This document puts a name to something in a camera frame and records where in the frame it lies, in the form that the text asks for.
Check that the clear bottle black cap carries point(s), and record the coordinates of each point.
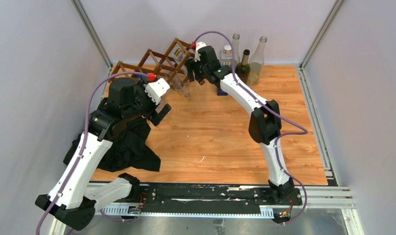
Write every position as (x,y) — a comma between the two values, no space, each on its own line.
(185,59)

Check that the brown wooden wine rack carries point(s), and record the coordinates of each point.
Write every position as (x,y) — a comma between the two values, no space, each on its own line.
(161,64)

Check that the black cloth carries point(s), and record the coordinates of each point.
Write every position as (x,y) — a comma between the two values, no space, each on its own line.
(128,151)

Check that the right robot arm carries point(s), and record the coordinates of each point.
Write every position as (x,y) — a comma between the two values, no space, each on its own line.
(264,125)

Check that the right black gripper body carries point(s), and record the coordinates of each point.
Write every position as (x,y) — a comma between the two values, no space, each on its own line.
(197,66)

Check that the blue glass bottle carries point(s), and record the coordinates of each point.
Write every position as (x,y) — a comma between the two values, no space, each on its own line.
(226,57)

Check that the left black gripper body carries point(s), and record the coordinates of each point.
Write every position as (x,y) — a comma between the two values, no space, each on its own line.
(148,106)

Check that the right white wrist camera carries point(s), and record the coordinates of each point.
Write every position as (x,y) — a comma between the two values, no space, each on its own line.
(196,46)

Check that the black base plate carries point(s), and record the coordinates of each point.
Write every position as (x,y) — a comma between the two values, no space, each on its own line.
(189,198)

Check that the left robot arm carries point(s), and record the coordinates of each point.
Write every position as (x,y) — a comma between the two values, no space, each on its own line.
(70,201)

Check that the clear bottle dark label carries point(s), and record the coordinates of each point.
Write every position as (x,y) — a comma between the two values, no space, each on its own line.
(235,47)
(256,62)

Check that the dark green wine bottle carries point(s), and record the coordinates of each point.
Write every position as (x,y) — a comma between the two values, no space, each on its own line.
(242,69)

